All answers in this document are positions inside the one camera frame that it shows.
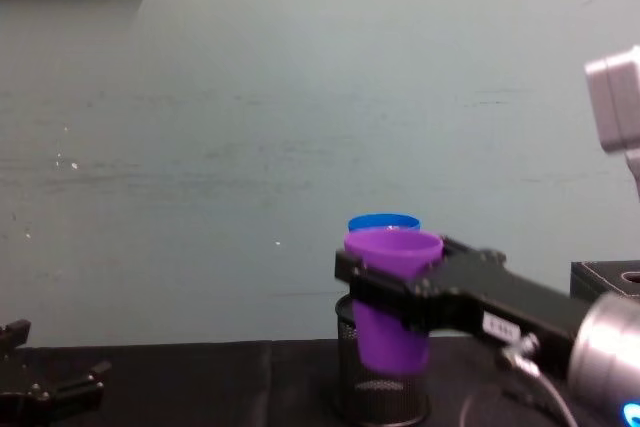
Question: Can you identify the thin dark gripper cable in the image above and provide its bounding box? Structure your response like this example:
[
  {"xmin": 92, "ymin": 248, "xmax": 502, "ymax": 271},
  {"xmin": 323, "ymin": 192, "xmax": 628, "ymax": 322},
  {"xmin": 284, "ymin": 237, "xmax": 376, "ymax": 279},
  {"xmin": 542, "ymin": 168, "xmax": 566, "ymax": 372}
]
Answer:
[{"xmin": 458, "ymin": 332, "xmax": 581, "ymax": 427}]

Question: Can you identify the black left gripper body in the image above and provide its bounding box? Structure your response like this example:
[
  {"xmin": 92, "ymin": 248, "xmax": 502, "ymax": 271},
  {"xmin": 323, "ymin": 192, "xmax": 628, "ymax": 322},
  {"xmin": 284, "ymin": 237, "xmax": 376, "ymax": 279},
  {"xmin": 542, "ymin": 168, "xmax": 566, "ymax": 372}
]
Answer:
[{"xmin": 0, "ymin": 382, "xmax": 105, "ymax": 427}]

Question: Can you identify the black box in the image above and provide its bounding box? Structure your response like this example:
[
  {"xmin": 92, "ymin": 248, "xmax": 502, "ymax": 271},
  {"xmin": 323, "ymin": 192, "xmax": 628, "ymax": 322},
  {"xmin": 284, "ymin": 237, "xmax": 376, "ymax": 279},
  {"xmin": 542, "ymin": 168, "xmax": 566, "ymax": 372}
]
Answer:
[{"xmin": 570, "ymin": 259, "xmax": 640, "ymax": 304}]

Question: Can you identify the blue plastic cup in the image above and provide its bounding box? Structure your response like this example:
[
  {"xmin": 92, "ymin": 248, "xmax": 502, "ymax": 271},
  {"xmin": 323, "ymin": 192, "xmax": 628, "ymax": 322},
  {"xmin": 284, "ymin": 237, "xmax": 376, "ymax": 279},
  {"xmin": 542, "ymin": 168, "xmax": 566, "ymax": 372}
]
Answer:
[{"xmin": 347, "ymin": 213, "xmax": 422, "ymax": 235}]

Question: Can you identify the black mesh pen holder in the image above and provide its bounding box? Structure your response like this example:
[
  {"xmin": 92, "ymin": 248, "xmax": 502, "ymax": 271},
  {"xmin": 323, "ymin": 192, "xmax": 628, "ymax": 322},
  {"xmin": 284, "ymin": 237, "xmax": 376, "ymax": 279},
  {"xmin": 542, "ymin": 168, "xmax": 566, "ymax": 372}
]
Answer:
[{"xmin": 333, "ymin": 293, "xmax": 432, "ymax": 426}]

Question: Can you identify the black table cloth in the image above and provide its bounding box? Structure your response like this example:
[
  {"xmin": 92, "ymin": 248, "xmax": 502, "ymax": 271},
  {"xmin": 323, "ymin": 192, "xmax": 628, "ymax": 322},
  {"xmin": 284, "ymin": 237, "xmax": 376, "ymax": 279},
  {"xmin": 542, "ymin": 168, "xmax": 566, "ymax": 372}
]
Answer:
[{"xmin": 0, "ymin": 338, "xmax": 640, "ymax": 427}]

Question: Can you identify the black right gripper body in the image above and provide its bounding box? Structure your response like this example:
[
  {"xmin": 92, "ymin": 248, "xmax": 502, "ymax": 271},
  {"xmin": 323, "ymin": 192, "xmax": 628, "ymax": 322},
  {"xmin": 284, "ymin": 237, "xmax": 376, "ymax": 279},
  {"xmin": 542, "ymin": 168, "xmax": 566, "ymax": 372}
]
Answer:
[{"xmin": 417, "ymin": 263, "xmax": 592, "ymax": 381}]

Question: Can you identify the purple plastic cup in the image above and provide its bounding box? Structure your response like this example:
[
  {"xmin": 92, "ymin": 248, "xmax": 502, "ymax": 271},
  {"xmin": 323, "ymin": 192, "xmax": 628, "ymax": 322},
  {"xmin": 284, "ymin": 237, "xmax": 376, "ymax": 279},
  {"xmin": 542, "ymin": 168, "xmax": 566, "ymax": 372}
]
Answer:
[{"xmin": 343, "ymin": 229, "xmax": 446, "ymax": 376}]

